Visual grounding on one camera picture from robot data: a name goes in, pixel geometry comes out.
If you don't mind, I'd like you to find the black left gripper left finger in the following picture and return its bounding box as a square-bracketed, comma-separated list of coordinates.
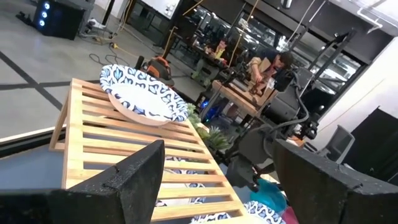
[0, 139, 165, 224]

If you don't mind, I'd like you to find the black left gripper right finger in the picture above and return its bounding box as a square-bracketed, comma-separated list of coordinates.
[272, 139, 398, 224]

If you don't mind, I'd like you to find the teal plastic bowl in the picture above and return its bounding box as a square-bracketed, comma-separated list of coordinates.
[249, 178, 289, 214]

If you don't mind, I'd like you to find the pink plastic bowl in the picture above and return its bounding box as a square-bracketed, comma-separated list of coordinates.
[279, 205, 300, 224]

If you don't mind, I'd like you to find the wooden slatted shelf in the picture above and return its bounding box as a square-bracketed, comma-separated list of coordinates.
[49, 77, 249, 224]

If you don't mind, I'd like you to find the spiky dark green succulent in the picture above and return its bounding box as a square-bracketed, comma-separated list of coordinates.
[197, 123, 233, 153]

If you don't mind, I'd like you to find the blue patterned paper plate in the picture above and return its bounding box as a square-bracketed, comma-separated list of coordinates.
[99, 63, 189, 127]
[155, 157, 285, 224]

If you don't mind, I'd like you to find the grey office chair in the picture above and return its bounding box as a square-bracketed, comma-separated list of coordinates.
[317, 124, 356, 165]

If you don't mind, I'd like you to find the black cabinet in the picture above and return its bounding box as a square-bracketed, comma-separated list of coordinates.
[341, 107, 398, 184]

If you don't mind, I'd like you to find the round pale green succulent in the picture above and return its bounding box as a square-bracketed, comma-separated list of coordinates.
[186, 102, 203, 125]

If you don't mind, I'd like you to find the wooden workbench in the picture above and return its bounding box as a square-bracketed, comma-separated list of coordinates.
[211, 79, 279, 118]

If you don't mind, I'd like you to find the person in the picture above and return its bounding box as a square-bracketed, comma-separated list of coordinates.
[247, 49, 295, 96]

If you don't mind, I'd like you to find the orange shop vacuum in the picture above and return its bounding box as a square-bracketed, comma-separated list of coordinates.
[135, 55, 175, 87]

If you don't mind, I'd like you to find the black computer tower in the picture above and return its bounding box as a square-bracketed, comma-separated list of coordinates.
[32, 0, 86, 40]

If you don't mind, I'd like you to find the black floor cable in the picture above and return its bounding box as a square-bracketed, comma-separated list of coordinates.
[88, 52, 131, 67]

